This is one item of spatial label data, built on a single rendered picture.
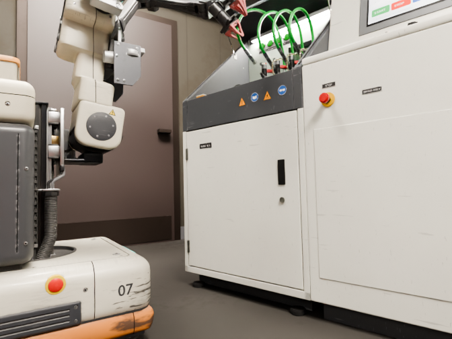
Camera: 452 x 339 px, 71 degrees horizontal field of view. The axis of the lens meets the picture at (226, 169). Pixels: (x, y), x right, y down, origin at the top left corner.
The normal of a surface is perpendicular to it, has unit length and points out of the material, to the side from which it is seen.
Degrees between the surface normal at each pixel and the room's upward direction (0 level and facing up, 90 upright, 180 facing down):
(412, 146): 90
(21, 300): 90
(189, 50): 90
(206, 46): 90
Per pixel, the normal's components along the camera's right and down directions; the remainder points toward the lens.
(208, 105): -0.67, -0.03
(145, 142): 0.54, -0.06
